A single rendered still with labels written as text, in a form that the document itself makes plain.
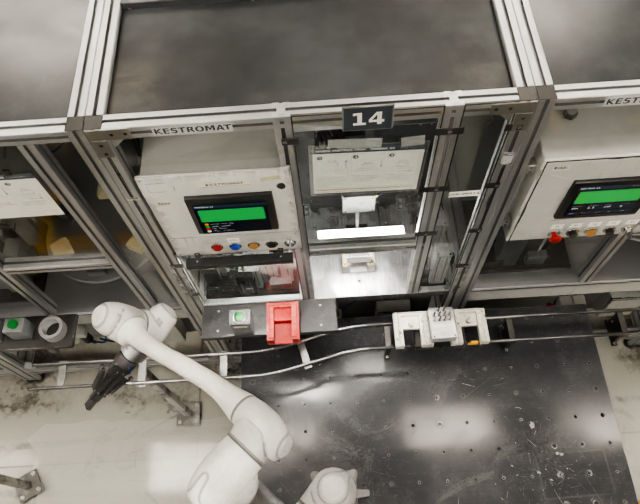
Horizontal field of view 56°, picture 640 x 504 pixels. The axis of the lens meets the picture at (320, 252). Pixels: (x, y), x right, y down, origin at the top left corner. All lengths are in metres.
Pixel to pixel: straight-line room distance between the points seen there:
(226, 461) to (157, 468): 1.63
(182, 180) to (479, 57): 0.84
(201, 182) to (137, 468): 1.98
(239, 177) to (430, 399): 1.33
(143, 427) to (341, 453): 1.26
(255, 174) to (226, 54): 0.32
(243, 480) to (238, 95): 1.01
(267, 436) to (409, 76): 1.02
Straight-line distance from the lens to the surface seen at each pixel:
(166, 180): 1.69
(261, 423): 1.73
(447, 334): 2.39
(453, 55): 1.64
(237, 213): 1.77
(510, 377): 2.65
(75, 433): 3.50
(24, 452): 3.60
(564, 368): 2.72
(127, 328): 1.92
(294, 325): 2.34
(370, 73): 1.58
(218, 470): 1.71
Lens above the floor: 3.15
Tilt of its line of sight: 63 degrees down
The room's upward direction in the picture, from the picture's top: 6 degrees counter-clockwise
